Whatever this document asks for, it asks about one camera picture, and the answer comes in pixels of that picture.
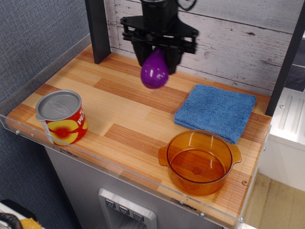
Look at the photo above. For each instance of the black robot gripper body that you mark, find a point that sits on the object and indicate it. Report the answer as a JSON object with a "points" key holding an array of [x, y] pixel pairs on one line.
{"points": [[160, 25]]}

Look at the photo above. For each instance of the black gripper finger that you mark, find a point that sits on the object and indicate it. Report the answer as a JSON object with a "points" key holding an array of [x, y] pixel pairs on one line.
{"points": [[173, 58], [142, 50]]}

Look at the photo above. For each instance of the purple toy eggplant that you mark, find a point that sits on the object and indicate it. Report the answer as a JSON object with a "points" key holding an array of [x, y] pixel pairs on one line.
{"points": [[154, 72]]}

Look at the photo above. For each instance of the orange transparent plastic pot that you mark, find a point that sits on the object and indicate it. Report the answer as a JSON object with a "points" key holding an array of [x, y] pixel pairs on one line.
{"points": [[198, 161]]}

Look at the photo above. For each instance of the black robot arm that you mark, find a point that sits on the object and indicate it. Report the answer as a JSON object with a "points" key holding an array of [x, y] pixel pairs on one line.
{"points": [[159, 26]]}

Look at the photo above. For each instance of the blue folded cloth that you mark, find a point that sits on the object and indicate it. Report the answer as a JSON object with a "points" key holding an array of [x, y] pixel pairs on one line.
{"points": [[224, 113]]}

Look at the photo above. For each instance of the red yellow peach can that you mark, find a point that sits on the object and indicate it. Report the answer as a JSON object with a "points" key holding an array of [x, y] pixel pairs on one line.
{"points": [[62, 117]]}

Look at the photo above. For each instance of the white appliance at right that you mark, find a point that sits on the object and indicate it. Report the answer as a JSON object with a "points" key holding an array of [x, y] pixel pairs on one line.
{"points": [[283, 155]]}

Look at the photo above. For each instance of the grey cabinet with dispenser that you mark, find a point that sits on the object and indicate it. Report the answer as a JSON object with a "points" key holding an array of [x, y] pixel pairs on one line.
{"points": [[105, 201]]}

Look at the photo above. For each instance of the clear acrylic table guard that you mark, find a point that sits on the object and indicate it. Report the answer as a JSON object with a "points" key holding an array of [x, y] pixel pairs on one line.
{"points": [[128, 124]]}

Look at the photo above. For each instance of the yellow black object bottom-left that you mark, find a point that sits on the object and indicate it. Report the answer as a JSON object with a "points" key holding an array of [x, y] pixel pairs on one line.
{"points": [[15, 216]]}

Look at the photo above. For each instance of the black vertical post left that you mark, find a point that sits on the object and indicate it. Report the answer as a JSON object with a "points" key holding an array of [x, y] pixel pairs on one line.
{"points": [[98, 29]]}

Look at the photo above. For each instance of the black vertical post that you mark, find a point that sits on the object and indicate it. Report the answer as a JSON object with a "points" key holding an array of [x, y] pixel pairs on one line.
{"points": [[287, 63], [98, 29]]}

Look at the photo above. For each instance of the black vertical post right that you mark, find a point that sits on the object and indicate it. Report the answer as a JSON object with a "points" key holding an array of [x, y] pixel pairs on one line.
{"points": [[287, 63]]}

